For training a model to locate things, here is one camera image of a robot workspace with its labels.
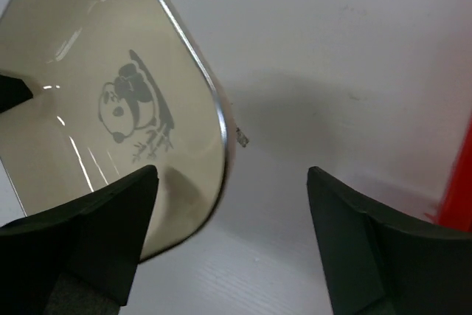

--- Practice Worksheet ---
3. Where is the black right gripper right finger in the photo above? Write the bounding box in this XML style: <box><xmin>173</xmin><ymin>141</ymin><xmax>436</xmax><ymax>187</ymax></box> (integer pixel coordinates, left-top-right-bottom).
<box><xmin>307</xmin><ymin>167</ymin><xmax>471</xmax><ymax>314</ymax></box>

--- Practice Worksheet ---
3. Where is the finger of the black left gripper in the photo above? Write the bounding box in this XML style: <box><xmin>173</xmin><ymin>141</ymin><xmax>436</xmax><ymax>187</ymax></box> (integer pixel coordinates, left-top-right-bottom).
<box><xmin>0</xmin><ymin>75</ymin><xmax>33</xmax><ymax>113</ymax></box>

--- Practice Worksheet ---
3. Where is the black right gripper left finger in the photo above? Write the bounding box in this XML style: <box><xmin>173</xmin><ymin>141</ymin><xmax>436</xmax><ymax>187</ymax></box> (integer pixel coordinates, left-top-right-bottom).
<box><xmin>1</xmin><ymin>165</ymin><xmax>159</xmax><ymax>314</ymax></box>

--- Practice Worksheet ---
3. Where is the cream square panda plate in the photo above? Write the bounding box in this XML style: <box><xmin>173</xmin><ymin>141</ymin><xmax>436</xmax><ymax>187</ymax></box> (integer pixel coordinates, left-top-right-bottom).
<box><xmin>1</xmin><ymin>0</ymin><xmax>236</xmax><ymax>260</ymax></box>

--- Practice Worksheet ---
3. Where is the red plastic bin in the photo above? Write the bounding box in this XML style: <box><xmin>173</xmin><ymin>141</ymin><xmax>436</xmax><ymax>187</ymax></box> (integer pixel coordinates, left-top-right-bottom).
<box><xmin>437</xmin><ymin>122</ymin><xmax>471</xmax><ymax>232</ymax></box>

